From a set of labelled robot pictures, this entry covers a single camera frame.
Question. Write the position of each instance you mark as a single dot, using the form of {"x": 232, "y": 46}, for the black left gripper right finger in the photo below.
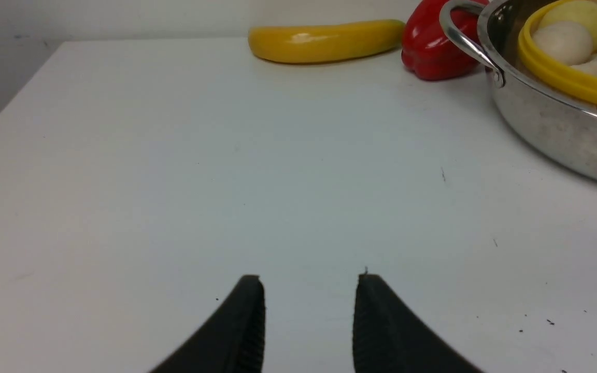
{"x": 388, "y": 337}

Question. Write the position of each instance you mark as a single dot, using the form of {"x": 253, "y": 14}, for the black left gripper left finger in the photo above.
{"x": 232, "y": 339}

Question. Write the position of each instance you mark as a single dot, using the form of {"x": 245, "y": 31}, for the yellow bamboo steamer basket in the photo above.
{"x": 553, "y": 73}

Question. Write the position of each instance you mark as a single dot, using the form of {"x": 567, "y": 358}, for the stainless steel pot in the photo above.
{"x": 562, "y": 128}

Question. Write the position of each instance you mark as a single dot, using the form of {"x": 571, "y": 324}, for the red bell pepper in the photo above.
{"x": 425, "y": 49}

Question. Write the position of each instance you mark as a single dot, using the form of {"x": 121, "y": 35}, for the yellow squash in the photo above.
{"x": 319, "y": 44}

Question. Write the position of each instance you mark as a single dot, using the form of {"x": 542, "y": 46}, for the white round bun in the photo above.
{"x": 567, "y": 42}

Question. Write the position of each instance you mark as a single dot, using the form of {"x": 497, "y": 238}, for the yellow-green round bun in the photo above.
{"x": 581, "y": 12}

